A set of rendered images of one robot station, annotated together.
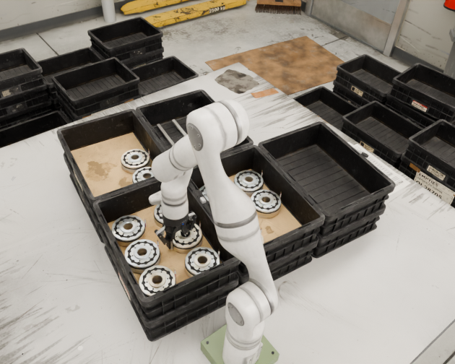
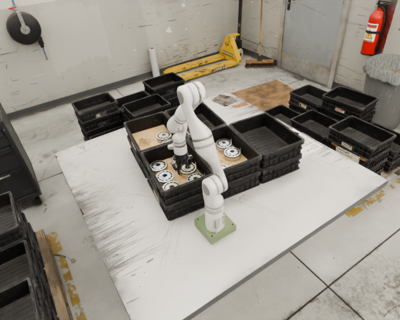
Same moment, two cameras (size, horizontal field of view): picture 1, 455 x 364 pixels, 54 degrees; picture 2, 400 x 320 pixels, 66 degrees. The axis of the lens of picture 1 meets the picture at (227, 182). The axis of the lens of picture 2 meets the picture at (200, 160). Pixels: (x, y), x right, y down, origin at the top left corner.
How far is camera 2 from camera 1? 0.54 m
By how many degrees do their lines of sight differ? 10
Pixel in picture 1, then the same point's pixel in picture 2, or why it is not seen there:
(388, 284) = (303, 195)
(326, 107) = (284, 117)
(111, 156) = (151, 136)
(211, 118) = (186, 87)
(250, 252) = (209, 154)
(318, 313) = (260, 209)
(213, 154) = (188, 104)
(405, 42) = (340, 78)
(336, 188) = (273, 146)
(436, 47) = (360, 79)
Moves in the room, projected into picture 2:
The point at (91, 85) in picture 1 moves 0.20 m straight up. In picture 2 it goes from (143, 109) to (140, 91)
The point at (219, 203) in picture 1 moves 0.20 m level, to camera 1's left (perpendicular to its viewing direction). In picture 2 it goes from (193, 129) to (147, 128)
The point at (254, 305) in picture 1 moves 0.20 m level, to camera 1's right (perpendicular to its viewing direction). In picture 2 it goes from (214, 183) to (260, 184)
